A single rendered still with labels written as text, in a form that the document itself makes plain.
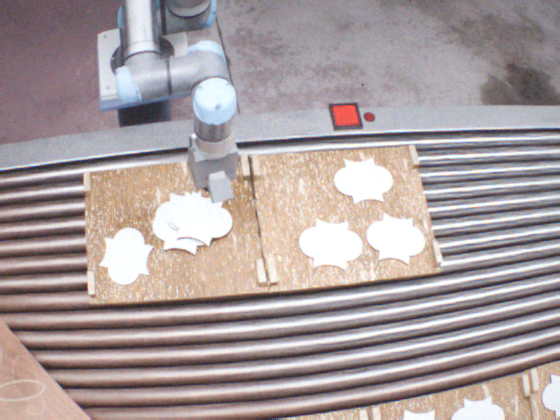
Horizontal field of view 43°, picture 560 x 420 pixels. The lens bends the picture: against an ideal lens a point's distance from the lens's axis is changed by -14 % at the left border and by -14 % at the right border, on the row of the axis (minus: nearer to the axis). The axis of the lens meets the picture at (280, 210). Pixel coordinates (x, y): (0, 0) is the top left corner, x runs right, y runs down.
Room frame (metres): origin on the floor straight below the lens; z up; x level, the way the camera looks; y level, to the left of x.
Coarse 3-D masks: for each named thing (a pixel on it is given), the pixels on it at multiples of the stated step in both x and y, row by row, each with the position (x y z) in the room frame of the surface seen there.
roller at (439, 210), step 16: (544, 192) 1.13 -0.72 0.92; (432, 208) 1.01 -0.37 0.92; (448, 208) 1.02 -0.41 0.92; (464, 208) 1.03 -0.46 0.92; (480, 208) 1.04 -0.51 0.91; (496, 208) 1.05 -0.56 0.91; (512, 208) 1.06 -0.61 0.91; (528, 208) 1.08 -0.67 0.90; (16, 240) 0.71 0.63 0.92; (32, 240) 0.72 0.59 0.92; (48, 240) 0.73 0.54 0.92; (64, 240) 0.74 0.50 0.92; (80, 240) 0.75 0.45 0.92; (0, 256) 0.67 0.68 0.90
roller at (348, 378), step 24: (528, 336) 0.69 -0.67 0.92; (552, 336) 0.70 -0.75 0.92; (408, 360) 0.60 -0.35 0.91; (432, 360) 0.61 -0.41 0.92; (456, 360) 0.61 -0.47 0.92; (480, 360) 0.62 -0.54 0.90; (240, 384) 0.49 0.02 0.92; (264, 384) 0.49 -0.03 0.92; (288, 384) 0.50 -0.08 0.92; (312, 384) 0.51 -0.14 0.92; (336, 384) 0.52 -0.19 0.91; (360, 384) 0.53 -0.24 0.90
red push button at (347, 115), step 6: (336, 108) 1.24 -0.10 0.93; (342, 108) 1.24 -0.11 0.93; (348, 108) 1.25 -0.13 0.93; (354, 108) 1.25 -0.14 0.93; (336, 114) 1.22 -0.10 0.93; (342, 114) 1.23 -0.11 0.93; (348, 114) 1.23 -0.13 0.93; (354, 114) 1.23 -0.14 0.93; (336, 120) 1.20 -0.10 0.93; (342, 120) 1.21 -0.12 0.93; (348, 120) 1.21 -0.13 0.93; (354, 120) 1.21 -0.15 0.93
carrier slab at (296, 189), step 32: (288, 160) 1.05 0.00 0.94; (320, 160) 1.07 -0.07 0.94; (352, 160) 1.09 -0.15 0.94; (384, 160) 1.11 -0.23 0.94; (256, 192) 0.95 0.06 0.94; (288, 192) 0.97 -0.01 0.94; (320, 192) 0.98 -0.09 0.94; (416, 192) 1.03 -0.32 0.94; (288, 224) 0.89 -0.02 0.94; (352, 224) 0.91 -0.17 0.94; (416, 224) 0.94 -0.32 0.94; (288, 256) 0.81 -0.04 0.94; (416, 256) 0.86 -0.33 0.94; (288, 288) 0.73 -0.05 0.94; (320, 288) 0.75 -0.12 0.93
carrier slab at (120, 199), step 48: (96, 192) 0.88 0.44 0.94; (144, 192) 0.90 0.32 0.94; (240, 192) 0.95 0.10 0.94; (96, 240) 0.75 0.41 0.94; (144, 240) 0.78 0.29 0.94; (240, 240) 0.82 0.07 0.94; (96, 288) 0.63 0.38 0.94; (144, 288) 0.66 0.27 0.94; (192, 288) 0.69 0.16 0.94; (240, 288) 0.71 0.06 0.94
